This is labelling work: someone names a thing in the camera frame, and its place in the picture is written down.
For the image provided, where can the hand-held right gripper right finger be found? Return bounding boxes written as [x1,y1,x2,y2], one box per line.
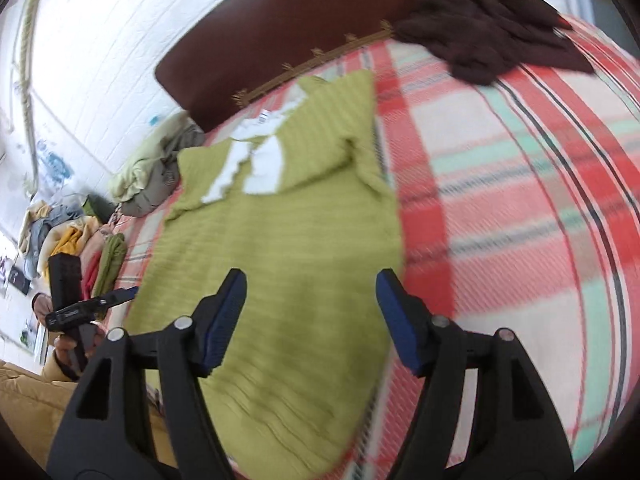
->
[375,268,576,480]

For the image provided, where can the grey-brown cloth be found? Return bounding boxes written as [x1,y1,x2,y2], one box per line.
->
[119,127,207,219]

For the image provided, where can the green ribbed sweater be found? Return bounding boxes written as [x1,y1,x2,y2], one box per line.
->
[124,68,406,477]

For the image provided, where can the person's left hand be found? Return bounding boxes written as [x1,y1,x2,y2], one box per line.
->
[31,291,107,382]

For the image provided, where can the red folded cloth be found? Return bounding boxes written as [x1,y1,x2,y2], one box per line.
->
[80,260,103,301]

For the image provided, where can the pile of colourful clothes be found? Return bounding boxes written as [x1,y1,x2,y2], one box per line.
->
[19,202,86,281]

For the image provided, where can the brown wooden headboard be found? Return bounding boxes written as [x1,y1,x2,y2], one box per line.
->
[153,0,516,133]

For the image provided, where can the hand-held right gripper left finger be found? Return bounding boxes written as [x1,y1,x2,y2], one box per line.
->
[46,268,248,480]

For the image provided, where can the olive green folded cloth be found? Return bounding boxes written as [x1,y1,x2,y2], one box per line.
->
[90,232,127,298]

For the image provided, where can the yellow cloth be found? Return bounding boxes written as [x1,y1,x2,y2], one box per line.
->
[50,225,87,266]

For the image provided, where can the beige wall pipe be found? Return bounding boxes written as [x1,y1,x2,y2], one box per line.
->
[17,0,48,198]

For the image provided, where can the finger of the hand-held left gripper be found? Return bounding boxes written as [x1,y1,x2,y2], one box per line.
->
[89,286,140,311]

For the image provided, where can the plaid bed sheet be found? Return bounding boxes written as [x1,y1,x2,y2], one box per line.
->
[102,14,640,480]

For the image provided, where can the dark brown garment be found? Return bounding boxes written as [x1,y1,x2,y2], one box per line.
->
[394,0,597,87]

